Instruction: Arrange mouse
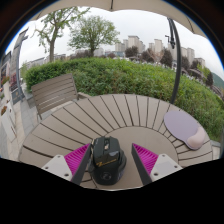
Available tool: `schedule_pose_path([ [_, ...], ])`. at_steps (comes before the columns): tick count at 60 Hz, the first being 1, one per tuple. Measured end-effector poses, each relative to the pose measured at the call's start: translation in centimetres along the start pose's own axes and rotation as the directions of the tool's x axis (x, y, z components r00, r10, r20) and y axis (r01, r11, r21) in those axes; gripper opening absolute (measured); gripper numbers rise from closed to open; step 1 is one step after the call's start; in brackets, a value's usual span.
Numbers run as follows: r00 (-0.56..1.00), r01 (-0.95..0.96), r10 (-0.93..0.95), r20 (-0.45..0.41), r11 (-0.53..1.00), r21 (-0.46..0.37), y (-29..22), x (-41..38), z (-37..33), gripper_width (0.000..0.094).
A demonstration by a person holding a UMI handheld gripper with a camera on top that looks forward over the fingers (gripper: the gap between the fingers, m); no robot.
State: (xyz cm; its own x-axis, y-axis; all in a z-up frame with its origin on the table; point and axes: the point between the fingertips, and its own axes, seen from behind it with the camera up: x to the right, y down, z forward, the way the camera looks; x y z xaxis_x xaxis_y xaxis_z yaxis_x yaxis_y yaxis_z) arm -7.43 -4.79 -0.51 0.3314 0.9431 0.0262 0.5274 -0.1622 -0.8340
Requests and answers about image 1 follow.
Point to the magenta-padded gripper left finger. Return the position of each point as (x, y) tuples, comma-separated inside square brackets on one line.
[(77, 159)]

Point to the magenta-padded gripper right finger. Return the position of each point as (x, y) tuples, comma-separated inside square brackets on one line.
[(146, 160)]

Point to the black computer mouse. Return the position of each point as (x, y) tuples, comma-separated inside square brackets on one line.
[(106, 160)]

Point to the lilac mouse pad with wrist rest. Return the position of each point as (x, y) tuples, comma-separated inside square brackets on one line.
[(181, 126)]

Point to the grey slatted outdoor chair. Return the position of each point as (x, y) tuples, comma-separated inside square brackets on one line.
[(55, 93)]

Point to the green hedge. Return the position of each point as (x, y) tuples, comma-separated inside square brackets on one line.
[(133, 76)]

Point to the dark curved parasol pole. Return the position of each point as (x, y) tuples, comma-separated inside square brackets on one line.
[(178, 66)]

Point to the thin-crowned tree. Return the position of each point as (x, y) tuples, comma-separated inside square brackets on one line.
[(51, 43)]

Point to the group of apartment buildings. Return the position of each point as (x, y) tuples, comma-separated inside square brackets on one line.
[(135, 41)]

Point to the round leafy tree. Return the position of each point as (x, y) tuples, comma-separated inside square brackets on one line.
[(93, 33)]

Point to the beige parasol canopy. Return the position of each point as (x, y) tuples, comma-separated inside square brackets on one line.
[(110, 5)]

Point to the grey sign post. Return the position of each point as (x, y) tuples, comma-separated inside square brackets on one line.
[(16, 66)]

